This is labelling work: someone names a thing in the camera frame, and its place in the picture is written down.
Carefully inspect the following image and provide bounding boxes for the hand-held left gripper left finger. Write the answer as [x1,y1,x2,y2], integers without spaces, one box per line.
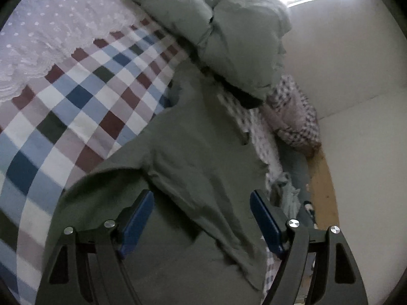
[35,189,156,305]

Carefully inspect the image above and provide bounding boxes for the dark green printed t-shirt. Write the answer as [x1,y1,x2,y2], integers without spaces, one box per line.
[45,60,271,305]

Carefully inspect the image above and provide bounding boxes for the light green crumpled duvet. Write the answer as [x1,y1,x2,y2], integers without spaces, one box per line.
[125,0,293,109]

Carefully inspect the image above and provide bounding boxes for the wooden bed frame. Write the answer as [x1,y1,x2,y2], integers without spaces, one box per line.
[307,148,341,305]

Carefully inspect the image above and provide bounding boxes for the checkered bed sheet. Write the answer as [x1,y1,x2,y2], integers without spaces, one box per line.
[0,0,287,305]

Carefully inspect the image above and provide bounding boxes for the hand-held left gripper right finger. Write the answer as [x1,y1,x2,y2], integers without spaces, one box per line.
[250,189,369,305]

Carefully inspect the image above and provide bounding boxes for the light green garment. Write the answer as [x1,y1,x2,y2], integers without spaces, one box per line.
[270,172,301,229]

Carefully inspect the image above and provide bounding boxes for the checkered pillows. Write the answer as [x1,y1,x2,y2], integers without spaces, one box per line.
[261,74,322,148]

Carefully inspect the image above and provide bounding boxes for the white lace blanket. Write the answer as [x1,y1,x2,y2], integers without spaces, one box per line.
[0,0,150,102]

